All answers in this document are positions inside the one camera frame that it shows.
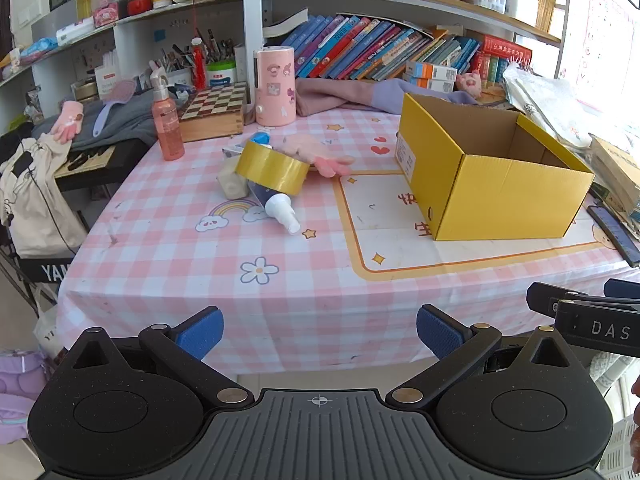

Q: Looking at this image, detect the white blue spray bottle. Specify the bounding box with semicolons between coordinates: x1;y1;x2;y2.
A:
247;180;302;234

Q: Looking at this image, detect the purple bag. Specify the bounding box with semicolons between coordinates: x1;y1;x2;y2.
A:
0;350;56;446

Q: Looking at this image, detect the pink and purple cloth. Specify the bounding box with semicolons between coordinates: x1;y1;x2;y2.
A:
295;77;481;116

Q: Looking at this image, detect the grey cloth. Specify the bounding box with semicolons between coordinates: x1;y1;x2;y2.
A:
32;92;191;151

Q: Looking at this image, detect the yellow tape roll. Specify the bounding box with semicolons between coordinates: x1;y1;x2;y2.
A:
235;140;312;196

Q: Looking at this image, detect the purple hairbrush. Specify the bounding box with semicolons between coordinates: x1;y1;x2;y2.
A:
92;79;137;137

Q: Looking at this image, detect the white bookshelf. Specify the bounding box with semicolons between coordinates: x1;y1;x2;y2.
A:
0;0;573;121

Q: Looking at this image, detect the yellow cardboard box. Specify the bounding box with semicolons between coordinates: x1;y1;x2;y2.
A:
395;92;596;242

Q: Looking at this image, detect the fluffy pink glove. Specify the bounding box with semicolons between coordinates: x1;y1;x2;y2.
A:
277;134;356;178

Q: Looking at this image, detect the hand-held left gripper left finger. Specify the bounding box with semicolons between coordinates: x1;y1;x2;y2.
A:
47;306;254;406

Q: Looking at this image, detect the pink checkered tablecloth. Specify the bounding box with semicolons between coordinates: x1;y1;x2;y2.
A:
55;107;640;376

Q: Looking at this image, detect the black electronic keyboard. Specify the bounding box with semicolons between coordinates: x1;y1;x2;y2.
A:
54;137;151;193

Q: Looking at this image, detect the orange white carton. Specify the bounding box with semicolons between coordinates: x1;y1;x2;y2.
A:
405;61;458;81
402;76;456;93

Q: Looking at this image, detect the white eraser block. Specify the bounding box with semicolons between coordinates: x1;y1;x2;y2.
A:
217;160;249;200

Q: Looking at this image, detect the white storage box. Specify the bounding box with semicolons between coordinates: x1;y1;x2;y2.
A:
505;0;540;28

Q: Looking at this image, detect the stack of books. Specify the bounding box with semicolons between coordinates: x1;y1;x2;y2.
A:
587;132;640;241

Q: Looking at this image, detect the pink small box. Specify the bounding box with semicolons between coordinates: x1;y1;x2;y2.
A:
92;1;121;28

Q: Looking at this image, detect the wooden chessboard box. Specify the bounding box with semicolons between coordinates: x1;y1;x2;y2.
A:
177;81;249;143

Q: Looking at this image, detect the wall poster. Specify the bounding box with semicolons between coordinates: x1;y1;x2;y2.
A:
575;0;637;111

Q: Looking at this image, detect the pink pig plush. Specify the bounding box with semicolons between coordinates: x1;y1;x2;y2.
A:
456;71;483;98

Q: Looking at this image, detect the red thick book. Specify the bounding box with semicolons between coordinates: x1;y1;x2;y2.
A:
472;35;533;86

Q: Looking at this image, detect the pink knitted glove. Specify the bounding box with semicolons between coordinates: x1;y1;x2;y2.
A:
51;101;84;147

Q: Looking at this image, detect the white green pen tub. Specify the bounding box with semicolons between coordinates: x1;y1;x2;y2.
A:
206;60;238;87

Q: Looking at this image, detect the pink spray bottle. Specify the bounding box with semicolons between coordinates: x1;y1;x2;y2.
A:
149;62;186;162

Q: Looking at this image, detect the pile of white paper bags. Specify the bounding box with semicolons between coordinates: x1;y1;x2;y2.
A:
502;62;640;148

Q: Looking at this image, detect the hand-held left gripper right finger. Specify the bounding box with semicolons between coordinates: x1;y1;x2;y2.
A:
386;305;593;407

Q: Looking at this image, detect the white plastic basket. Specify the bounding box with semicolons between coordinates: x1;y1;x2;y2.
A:
597;412;640;480

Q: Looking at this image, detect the white tote bag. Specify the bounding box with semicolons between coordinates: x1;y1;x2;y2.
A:
0;132;88;258

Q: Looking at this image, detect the pink cylindrical humidifier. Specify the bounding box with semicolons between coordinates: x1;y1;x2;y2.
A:
252;46;298;127

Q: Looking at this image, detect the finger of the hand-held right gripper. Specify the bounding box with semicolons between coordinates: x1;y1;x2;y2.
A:
526;281;592;317
603;278;640;300

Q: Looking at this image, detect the red tassel charm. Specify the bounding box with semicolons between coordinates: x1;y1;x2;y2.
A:
191;2;208;91

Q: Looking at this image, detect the row of colourful books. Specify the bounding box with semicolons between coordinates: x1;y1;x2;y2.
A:
280;12;483;82

